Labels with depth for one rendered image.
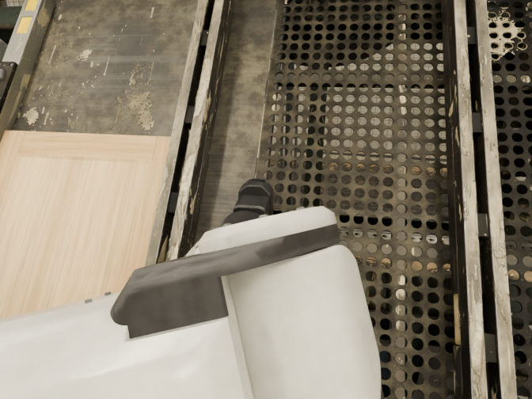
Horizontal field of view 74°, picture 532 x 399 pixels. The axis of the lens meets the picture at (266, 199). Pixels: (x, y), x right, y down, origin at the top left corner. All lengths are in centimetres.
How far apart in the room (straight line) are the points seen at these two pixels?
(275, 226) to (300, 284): 3
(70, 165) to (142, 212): 21
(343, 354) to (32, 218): 78
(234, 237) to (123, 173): 65
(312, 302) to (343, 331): 2
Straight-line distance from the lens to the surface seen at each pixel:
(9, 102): 105
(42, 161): 93
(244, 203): 55
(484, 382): 64
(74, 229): 82
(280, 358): 17
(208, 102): 75
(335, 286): 18
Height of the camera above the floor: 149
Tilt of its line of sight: 22 degrees down
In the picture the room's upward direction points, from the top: straight up
